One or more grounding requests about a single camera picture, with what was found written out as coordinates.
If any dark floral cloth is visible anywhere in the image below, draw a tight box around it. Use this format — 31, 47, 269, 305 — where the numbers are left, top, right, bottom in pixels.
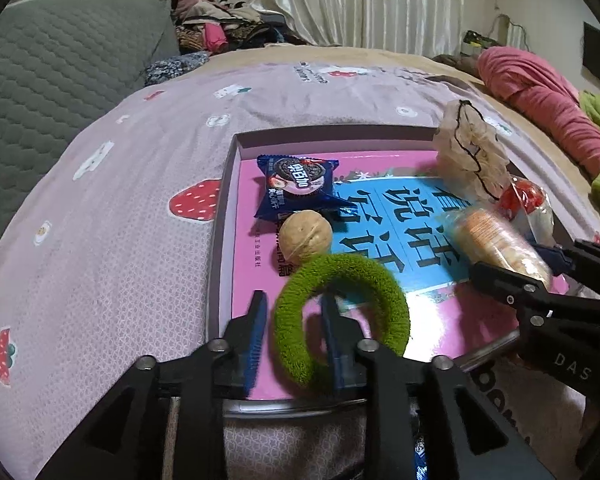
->
144, 51, 211, 87

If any beige mesh scrunchie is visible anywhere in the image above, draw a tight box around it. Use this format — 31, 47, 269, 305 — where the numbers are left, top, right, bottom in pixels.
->
434, 100, 511, 201

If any walnut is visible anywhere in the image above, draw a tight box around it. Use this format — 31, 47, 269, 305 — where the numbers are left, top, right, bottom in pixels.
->
278, 210, 333, 266

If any white satin curtain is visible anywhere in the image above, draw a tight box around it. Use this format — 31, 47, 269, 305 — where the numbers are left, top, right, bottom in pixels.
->
250, 0, 466, 56

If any grey shallow cardboard box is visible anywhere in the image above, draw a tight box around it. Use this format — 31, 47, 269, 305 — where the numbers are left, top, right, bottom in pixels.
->
206, 127, 581, 416

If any pink and blue book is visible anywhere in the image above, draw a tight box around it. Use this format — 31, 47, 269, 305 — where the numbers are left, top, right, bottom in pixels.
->
230, 149, 571, 403

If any pile of clothes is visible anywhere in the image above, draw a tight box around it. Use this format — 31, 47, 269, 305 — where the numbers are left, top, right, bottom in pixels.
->
167, 0, 306, 53

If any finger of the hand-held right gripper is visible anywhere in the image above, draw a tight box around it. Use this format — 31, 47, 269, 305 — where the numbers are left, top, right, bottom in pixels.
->
532, 239, 600, 302
470, 261, 572, 332

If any clear cracker packet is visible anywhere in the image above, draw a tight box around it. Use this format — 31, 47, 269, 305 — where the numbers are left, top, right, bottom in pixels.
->
442, 205, 553, 291

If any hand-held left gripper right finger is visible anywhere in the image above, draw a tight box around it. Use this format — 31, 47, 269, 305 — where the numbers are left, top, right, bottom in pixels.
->
320, 292, 556, 480

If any grey quilted headboard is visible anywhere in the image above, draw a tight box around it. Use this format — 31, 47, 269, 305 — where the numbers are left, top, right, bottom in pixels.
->
0, 0, 181, 271

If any pink printed blanket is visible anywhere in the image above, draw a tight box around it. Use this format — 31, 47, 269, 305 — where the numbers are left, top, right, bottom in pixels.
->
0, 47, 600, 480

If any pink quilt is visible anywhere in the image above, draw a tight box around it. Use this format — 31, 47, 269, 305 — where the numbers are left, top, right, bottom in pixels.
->
476, 46, 600, 176

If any green fuzzy hair ring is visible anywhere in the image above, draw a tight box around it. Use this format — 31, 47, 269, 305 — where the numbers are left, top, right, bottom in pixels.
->
272, 253, 411, 391

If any dark bag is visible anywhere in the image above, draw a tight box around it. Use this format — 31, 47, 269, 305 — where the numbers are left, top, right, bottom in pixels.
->
460, 30, 496, 56

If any white printed bag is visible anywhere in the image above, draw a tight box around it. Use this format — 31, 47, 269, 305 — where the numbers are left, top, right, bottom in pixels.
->
467, 355, 536, 446

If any blue cookie packet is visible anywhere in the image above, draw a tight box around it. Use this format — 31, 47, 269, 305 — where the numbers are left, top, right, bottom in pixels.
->
412, 440, 431, 480
254, 154, 358, 221

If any white metal chair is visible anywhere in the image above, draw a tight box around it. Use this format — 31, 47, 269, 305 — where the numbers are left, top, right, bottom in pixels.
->
490, 14, 531, 51

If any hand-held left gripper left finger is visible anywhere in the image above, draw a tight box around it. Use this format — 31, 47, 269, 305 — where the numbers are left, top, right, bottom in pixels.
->
35, 290, 270, 480

